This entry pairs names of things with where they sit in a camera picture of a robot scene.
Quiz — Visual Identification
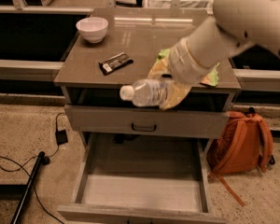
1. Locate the black floor cable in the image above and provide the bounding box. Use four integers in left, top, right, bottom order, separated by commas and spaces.
0, 112, 67, 224

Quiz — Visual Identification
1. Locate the green chip bag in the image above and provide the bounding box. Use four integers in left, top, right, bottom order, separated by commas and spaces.
156, 49, 220, 87

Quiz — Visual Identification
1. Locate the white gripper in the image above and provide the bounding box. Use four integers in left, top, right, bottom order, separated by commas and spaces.
147, 35, 221, 110

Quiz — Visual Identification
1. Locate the closed top drawer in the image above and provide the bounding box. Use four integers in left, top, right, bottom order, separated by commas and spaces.
64, 105, 229, 139

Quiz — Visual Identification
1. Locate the white ceramic bowl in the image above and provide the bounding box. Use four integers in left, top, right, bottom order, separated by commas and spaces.
76, 17, 108, 43

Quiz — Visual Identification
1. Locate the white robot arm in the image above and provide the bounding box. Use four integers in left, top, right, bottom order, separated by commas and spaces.
148, 0, 280, 110

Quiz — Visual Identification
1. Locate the black pole on floor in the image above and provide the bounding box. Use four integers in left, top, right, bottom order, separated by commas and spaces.
10, 151, 45, 224

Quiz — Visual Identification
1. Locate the open middle drawer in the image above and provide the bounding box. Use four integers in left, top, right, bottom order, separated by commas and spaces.
58, 133, 227, 224

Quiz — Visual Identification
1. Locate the grey drawer cabinet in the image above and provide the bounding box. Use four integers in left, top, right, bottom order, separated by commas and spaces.
53, 7, 242, 224

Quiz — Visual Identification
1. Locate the orange backpack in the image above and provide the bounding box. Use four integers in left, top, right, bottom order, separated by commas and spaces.
206, 107, 275, 206

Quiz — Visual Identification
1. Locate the clear plastic water bottle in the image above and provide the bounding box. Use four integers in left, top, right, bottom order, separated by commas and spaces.
119, 78, 174, 107

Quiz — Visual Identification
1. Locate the black power adapter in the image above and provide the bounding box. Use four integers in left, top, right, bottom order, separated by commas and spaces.
55, 130, 68, 146

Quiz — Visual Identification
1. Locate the black snack bar wrapper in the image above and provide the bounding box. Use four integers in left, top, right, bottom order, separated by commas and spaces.
99, 52, 133, 76

